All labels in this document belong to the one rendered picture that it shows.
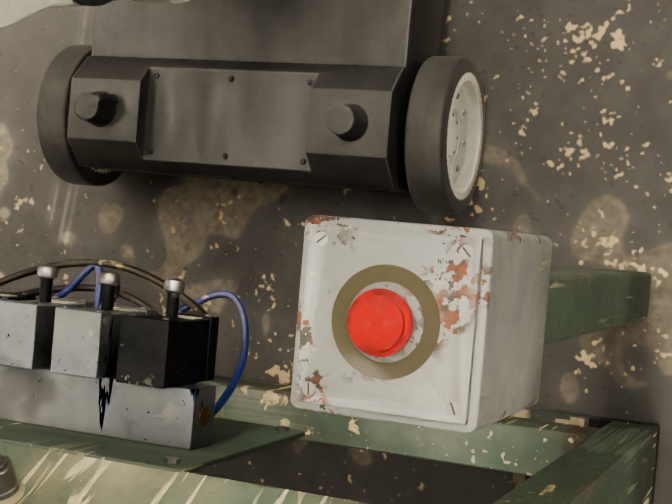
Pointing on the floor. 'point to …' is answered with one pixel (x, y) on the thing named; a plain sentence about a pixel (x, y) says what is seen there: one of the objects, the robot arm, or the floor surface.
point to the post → (593, 301)
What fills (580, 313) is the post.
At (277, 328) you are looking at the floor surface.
